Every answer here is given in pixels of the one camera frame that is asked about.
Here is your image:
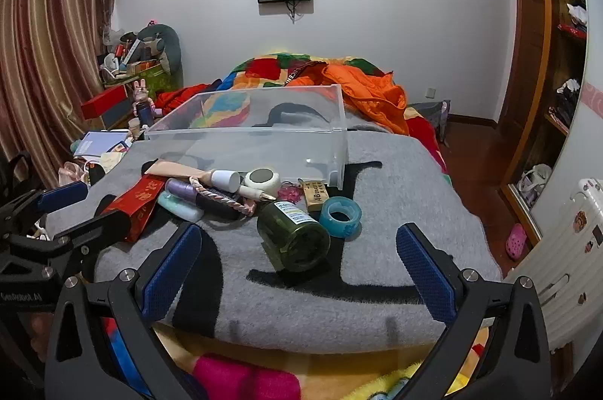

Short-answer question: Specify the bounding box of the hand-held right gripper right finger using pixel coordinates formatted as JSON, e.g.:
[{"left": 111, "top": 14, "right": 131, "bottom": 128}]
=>
[{"left": 395, "top": 222, "right": 553, "bottom": 400}]

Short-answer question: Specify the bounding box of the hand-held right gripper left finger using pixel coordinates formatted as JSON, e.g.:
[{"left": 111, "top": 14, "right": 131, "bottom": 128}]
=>
[{"left": 44, "top": 222, "right": 204, "bottom": 400}]

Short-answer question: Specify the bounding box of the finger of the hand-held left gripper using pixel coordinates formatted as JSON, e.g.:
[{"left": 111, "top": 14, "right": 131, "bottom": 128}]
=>
[
  {"left": 0, "top": 181, "right": 90, "bottom": 237},
  {"left": 9, "top": 211, "right": 137, "bottom": 275}
]

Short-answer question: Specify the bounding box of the red gift box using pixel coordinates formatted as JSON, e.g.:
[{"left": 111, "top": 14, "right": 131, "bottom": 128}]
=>
[{"left": 101, "top": 174, "right": 167, "bottom": 243}]

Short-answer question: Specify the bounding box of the pale green tube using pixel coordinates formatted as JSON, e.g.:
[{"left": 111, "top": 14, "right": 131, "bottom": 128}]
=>
[{"left": 157, "top": 191, "right": 204, "bottom": 223}]

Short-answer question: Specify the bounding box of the purple tube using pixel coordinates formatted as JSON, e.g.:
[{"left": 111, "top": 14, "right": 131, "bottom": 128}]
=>
[{"left": 165, "top": 178, "right": 203, "bottom": 203}]

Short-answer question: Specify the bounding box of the blue tape roll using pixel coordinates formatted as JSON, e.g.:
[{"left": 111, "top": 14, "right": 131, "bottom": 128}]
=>
[{"left": 319, "top": 196, "right": 363, "bottom": 238}]

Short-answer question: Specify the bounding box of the pink braided hairband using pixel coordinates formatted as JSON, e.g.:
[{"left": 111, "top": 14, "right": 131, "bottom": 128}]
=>
[{"left": 189, "top": 175, "right": 257, "bottom": 217}]

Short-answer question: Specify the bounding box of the beige tube with white cap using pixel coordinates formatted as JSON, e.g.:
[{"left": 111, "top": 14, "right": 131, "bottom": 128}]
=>
[{"left": 142, "top": 159, "right": 241, "bottom": 194}]

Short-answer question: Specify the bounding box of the white pen with gold tip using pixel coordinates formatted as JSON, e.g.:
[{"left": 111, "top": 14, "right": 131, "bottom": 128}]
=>
[{"left": 238, "top": 185, "right": 278, "bottom": 203}]

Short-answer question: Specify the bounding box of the white bandage roll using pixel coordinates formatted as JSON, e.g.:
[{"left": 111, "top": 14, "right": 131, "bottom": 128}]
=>
[{"left": 243, "top": 167, "right": 282, "bottom": 196}]

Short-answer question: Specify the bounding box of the dark green spray bottle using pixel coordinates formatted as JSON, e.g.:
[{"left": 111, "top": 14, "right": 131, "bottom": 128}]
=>
[{"left": 257, "top": 200, "right": 331, "bottom": 273}]

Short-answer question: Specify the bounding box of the clear plastic storage bin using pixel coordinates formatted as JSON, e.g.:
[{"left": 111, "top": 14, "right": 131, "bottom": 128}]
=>
[{"left": 144, "top": 84, "right": 350, "bottom": 190}]

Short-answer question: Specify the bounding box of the pink cloth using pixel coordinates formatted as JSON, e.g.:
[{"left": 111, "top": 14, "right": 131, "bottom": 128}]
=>
[{"left": 57, "top": 161, "right": 92, "bottom": 186}]

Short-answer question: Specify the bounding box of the blue and white book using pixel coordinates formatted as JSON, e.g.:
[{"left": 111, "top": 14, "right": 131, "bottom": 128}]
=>
[{"left": 73, "top": 131, "right": 135, "bottom": 158}]

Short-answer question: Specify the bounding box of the pink clog shoe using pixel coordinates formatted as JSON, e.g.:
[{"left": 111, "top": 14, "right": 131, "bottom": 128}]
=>
[{"left": 505, "top": 223, "right": 527, "bottom": 260}]

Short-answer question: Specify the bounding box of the long red box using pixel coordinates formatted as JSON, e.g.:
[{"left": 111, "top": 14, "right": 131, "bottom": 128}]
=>
[{"left": 80, "top": 87, "right": 130, "bottom": 121}]

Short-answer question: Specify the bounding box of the cartoon printed blanket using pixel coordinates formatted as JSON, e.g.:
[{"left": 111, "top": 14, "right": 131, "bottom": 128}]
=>
[{"left": 101, "top": 315, "right": 491, "bottom": 400}]

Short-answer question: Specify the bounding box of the white ribbed suitcase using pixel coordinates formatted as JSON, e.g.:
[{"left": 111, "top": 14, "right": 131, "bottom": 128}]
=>
[{"left": 506, "top": 179, "right": 603, "bottom": 347}]

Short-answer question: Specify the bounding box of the white bag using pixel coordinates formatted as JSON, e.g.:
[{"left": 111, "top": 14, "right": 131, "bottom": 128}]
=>
[{"left": 517, "top": 163, "right": 553, "bottom": 208}]

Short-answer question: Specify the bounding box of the striped red and gold curtain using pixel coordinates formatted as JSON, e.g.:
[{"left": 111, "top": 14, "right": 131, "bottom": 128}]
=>
[{"left": 0, "top": 0, "right": 128, "bottom": 189}]

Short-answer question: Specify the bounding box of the green cardboard box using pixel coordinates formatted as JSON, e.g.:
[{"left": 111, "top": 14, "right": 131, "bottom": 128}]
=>
[{"left": 127, "top": 60, "right": 173, "bottom": 95}]

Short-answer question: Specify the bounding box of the red clothing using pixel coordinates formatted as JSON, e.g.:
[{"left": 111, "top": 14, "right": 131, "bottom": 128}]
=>
[{"left": 155, "top": 84, "right": 210, "bottom": 109}]

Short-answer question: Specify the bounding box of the dark bag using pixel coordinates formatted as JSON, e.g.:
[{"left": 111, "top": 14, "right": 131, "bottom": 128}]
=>
[{"left": 410, "top": 99, "right": 452, "bottom": 142}]

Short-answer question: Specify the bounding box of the grey neck pillow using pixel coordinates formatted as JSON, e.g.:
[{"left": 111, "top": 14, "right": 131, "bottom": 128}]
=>
[{"left": 125, "top": 23, "right": 184, "bottom": 85}]

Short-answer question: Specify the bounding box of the orange puffer jacket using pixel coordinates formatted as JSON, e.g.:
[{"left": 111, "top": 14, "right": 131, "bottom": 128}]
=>
[{"left": 287, "top": 62, "right": 410, "bottom": 136}]

